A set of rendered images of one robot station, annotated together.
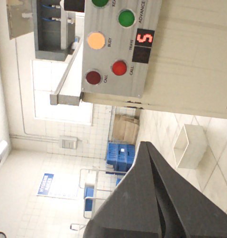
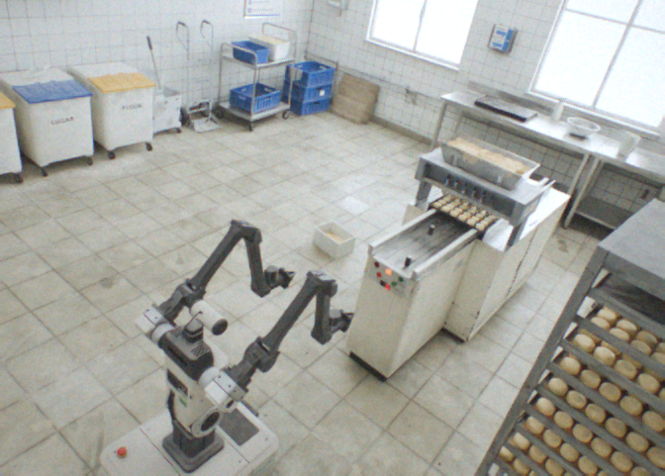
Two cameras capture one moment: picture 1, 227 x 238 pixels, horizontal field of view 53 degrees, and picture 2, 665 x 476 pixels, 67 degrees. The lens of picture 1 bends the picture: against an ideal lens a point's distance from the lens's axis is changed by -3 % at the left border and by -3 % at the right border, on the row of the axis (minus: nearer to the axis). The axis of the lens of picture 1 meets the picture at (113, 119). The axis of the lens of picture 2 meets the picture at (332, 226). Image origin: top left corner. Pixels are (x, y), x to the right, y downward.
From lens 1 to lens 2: 238 cm
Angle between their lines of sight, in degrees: 29
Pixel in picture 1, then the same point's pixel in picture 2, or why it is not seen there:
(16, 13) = (456, 153)
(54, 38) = (435, 171)
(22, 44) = not seen: outside the picture
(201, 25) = (391, 303)
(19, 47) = not seen: outside the picture
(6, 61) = not seen: outside the picture
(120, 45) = (386, 278)
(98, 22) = (394, 274)
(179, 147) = (333, 227)
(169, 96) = (368, 284)
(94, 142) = (335, 40)
